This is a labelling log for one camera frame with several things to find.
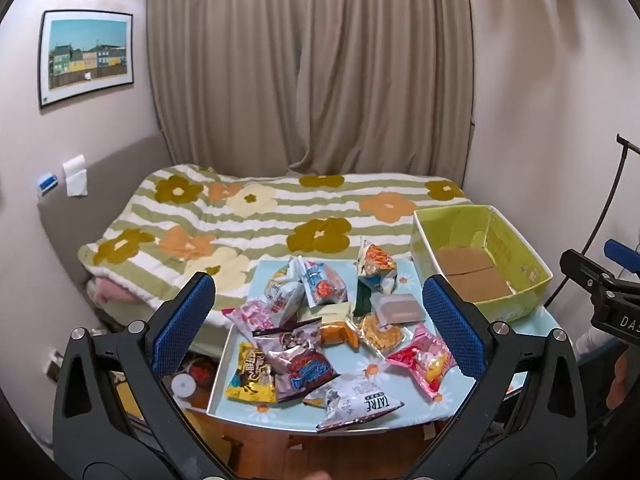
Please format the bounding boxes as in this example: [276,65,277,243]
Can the white and grey packet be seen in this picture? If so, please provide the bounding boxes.
[315,374,405,433]

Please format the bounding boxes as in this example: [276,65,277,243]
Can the beige curtain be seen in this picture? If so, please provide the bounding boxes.
[146,0,475,178]

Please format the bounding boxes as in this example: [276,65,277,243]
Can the beige padded headboard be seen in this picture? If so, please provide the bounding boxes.
[37,132,171,311]

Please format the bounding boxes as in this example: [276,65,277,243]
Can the pink pillow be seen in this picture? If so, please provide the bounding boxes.
[92,277,151,306]

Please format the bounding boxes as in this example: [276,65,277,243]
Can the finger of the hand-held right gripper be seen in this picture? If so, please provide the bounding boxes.
[560,249,631,301]
[602,239,640,275]

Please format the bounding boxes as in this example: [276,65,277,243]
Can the clear packet of yellow snacks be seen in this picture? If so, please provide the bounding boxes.
[357,312,406,358]

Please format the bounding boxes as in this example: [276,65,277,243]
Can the white packet with blue print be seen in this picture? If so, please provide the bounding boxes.
[300,260,349,308]

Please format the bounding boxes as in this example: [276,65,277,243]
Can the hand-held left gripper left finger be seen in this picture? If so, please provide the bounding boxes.
[52,271,236,480]

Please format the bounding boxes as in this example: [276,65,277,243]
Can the black cable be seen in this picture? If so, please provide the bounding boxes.
[542,132,640,311]

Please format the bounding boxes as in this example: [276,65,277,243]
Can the floral striped blanket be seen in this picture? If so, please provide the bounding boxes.
[77,162,475,333]

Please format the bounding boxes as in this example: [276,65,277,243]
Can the mauve cookie packet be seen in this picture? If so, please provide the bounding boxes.
[252,321,342,405]

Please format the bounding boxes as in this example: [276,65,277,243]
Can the white packet with red print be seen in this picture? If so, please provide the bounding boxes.
[264,256,307,326]

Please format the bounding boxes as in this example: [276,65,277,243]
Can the pink and red packet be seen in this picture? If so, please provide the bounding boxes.
[386,322,460,401]

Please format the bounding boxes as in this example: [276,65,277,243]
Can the white tape roll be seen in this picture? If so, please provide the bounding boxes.
[170,374,197,400]

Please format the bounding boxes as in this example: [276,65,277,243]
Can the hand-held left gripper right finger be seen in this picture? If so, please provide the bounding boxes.
[421,274,590,480]

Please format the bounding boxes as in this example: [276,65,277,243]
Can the framed picture of houses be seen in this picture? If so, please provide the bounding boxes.
[37,9,135,110]

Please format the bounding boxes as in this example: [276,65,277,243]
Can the red round object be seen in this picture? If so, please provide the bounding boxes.
[189,357,218,386]

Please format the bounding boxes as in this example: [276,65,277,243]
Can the dark green packet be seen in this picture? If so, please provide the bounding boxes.
[351,280,373,320]

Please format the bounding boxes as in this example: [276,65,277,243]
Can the pink and white candy packet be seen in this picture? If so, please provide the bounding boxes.
[222,300,278,343]

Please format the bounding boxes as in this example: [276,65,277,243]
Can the daisy print blue tablecloth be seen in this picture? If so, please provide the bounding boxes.
[207,255,568,433]

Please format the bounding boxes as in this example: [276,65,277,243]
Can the green cardboard box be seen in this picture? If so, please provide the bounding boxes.
[410,204,553,323]

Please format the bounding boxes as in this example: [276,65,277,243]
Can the person's right hand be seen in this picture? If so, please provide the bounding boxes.
[606,347,638,411]

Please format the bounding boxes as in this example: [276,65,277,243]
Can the beige and brown packet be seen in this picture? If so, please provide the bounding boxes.
[372,292,426,325]

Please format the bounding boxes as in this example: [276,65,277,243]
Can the pale yellow and orange packet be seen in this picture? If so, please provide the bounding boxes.
[299,302,361,350]

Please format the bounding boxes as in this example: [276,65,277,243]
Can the orange and white noodle packet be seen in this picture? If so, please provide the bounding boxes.
[356,240,398,295]

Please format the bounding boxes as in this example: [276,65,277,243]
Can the white tissue paper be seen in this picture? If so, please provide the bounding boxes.
[62,155,90,197]

